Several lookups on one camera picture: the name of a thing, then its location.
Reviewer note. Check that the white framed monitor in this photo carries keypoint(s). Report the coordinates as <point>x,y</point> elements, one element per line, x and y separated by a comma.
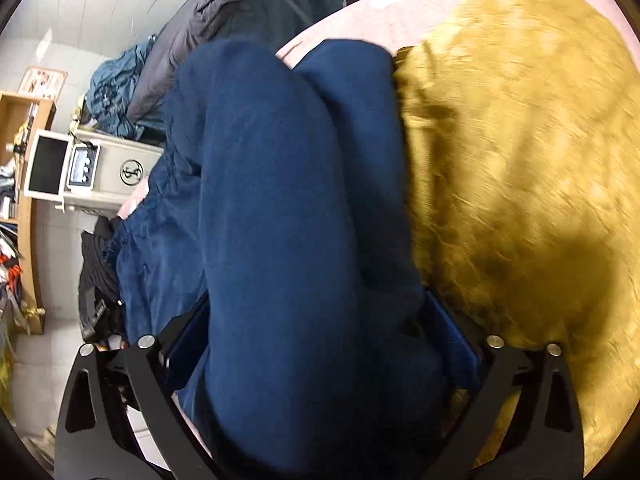
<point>46,165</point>

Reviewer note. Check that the pink bed sheet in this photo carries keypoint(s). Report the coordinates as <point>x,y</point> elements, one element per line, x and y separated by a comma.
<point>360,15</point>

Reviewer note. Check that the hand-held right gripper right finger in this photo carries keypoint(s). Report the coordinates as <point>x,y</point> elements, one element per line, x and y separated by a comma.
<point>452,342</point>

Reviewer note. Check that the beige appliance with control panel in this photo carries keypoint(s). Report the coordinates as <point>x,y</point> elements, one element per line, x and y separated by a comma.
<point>110,175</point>

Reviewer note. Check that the wall poster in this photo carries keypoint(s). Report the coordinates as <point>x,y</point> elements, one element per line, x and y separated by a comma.
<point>42,82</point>

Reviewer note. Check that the wooden shelf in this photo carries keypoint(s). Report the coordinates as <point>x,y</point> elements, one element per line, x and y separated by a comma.
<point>30,260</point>

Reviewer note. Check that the yellow plush blanket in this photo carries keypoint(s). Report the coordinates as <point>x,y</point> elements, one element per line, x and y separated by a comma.
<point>525,160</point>

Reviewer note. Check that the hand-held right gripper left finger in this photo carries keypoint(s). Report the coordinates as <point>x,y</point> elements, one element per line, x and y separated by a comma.
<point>184,345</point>

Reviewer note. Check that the teal blue cloth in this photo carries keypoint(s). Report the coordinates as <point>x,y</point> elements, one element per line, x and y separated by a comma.
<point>117,90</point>

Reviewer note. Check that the black bag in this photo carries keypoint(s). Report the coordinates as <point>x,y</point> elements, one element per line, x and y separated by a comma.
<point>97,270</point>

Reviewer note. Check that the grey cloth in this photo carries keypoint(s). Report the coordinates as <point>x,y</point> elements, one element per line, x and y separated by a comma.
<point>200,15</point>

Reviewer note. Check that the navy blue jacket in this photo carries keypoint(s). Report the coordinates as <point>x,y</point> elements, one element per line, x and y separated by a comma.
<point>280,210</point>

